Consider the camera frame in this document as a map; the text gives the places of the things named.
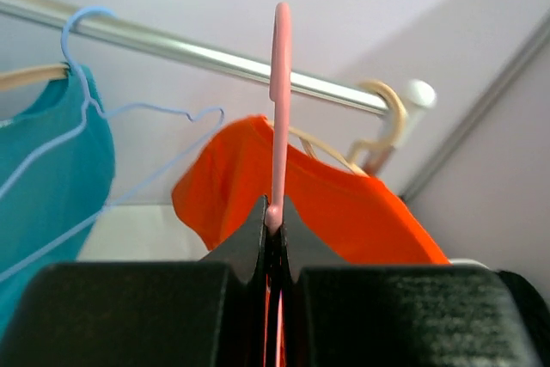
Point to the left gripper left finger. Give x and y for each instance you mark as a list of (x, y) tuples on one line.
[(209, 312)]

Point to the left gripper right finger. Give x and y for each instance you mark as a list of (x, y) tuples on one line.
[(338, 314)]

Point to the pink wire hanger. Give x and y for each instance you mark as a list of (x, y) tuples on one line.
[(279, 92)]

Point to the light blue wire hanger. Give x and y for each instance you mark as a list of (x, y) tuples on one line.
[(87, 102)]

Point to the black t shirt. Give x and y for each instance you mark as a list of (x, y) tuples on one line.
[(529, 301)]

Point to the orange t shirt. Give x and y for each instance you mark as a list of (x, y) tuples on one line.
[(357, 216)]

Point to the beige wooden hanger right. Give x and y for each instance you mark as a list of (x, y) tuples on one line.
[(365, 157)]

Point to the beige wooden hanger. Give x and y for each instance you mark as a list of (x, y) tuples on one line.
[(365, 157), (36, 74)]

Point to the teal t shirt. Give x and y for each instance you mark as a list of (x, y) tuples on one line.
[(64, 186)]

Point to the beige wooden hanger left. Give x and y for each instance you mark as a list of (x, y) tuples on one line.
[(36, 74)]

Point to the metal clothes rack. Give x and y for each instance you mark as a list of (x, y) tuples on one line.
[(53, 14)]

